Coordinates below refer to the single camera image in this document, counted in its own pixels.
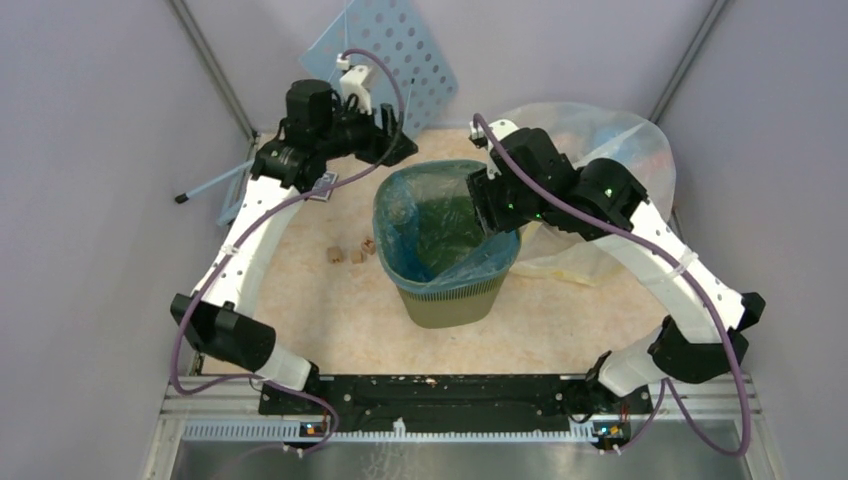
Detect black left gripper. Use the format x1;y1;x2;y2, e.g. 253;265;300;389
317;95;418;167

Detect blue plastic trash bag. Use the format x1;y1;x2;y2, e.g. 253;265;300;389
372;159;521;294

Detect olive green plastic trash bin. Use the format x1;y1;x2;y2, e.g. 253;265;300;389
396;270;508;329

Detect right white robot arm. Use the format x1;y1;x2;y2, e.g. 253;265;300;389
467;120;765;412

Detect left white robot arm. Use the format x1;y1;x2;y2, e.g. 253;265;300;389
170;80;417;414

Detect blue playing card deck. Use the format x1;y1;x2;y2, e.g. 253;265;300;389
310;170;339;203

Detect light blue music stand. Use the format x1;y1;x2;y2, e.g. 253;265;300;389
174;0;460;228

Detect large translucent yellow plastic bag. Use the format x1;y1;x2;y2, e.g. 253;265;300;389
489;102;677;286

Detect wooden letter cube M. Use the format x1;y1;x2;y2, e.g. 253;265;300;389
360;237;376;255

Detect plain wooden cube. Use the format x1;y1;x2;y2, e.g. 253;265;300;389
349;250;366;264

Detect wooden letter cube H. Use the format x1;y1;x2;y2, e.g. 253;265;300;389
326;246;345;264

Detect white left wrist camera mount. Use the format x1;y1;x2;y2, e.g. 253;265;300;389
336;54;375;105

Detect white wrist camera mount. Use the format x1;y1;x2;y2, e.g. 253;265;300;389
336;54;375;105
469;119;519;180

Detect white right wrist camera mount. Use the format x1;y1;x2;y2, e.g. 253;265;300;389
469;119;519;180

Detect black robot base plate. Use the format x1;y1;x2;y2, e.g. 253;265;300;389
258;374;653;433

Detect aluminium frame rail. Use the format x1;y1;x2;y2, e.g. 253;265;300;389
162;374;741;431

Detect white toothed cable duct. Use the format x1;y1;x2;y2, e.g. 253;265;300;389
182;420;597;444

